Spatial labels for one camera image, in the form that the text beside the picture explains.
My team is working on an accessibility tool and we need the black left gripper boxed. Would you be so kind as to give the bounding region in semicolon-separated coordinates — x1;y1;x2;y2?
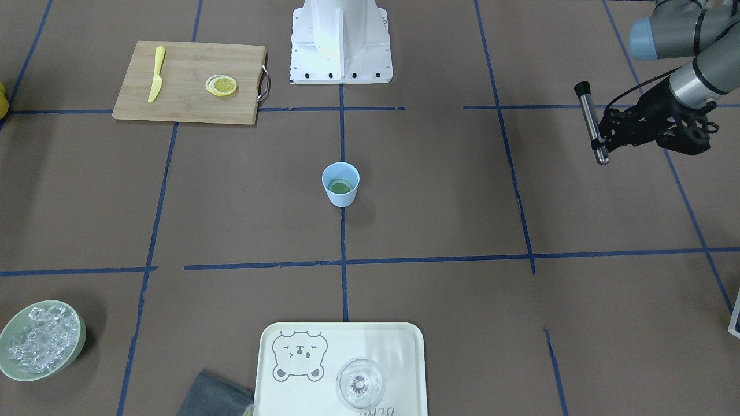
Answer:
599;78;719;155

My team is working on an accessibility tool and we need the metal muddler black cap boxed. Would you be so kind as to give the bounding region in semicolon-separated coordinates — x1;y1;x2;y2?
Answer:
573;81;610;165

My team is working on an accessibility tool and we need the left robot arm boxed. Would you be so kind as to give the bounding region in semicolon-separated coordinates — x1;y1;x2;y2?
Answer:
592;1;739;155

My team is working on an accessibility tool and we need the light blue plastic cup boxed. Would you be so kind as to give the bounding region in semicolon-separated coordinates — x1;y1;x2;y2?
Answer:
321;162;361;208

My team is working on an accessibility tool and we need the clear wine glass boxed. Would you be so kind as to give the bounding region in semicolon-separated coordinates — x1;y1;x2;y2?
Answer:
336;358;386;412

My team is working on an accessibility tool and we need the cream bear serving tray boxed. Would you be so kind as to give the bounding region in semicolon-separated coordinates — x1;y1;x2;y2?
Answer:
252;323;429;415

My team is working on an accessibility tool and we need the bamboo cutting board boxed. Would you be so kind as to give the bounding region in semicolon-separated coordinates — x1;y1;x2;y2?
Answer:
113;40;269;125

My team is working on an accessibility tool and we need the yellow plastic knife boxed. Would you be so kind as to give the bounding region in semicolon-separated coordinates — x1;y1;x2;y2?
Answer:
147;46;166;103

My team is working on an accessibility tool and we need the grey folded cloth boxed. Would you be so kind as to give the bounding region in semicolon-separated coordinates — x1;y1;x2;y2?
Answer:
177;372;254;415

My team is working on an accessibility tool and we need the green bowl of ice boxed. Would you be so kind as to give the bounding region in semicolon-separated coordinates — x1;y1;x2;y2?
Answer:
1;300;87;382

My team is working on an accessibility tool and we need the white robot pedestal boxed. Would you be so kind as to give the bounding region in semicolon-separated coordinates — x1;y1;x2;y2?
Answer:
289;1;394;85

